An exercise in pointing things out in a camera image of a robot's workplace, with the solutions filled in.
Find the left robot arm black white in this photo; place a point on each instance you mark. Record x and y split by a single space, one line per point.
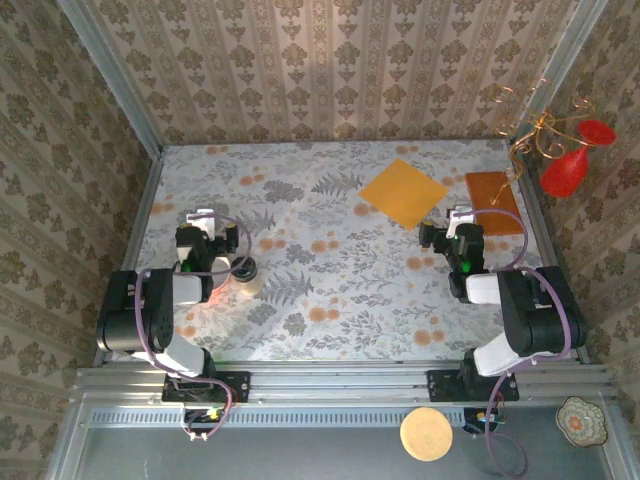
125 320

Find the grey metal shelf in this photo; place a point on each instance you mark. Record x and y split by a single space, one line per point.
250 455

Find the white round bowl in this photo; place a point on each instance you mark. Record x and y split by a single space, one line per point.
220 280

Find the red wine glass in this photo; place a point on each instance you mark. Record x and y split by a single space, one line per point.
562 175

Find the patterned decorative dish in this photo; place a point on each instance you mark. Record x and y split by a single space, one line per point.
581 421

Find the floral patterned table cover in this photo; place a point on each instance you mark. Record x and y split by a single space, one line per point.
300 325

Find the brown wooden board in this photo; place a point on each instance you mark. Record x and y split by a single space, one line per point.
492 200

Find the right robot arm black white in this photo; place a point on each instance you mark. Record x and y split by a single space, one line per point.
540 315

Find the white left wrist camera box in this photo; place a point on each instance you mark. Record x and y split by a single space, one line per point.
201 222

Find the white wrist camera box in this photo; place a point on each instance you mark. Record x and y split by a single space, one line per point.
460 220
201 222

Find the orange square paper sheet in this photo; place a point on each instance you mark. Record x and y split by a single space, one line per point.
402 192

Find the long aluminium frame rail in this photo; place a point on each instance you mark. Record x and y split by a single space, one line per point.
340 382

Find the beige jar with black lid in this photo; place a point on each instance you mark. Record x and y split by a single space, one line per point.
247 280

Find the aluminium side rail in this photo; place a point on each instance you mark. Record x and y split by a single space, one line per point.
131 250
542 225

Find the small black controller board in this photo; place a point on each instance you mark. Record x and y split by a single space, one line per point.
480 422
200 422

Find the round cork coaster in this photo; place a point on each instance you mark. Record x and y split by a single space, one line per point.
426 434

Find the aluminium frame post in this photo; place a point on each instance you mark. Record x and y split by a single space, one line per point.
565 50
117 82

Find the black base plate left arm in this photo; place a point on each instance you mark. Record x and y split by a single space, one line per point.
235 387

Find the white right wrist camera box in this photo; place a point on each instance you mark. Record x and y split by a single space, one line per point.
460 220

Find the black base plate right arm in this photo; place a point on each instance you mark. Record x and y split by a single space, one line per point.
442 386

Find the red and gold ornament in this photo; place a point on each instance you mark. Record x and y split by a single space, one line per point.
539 122

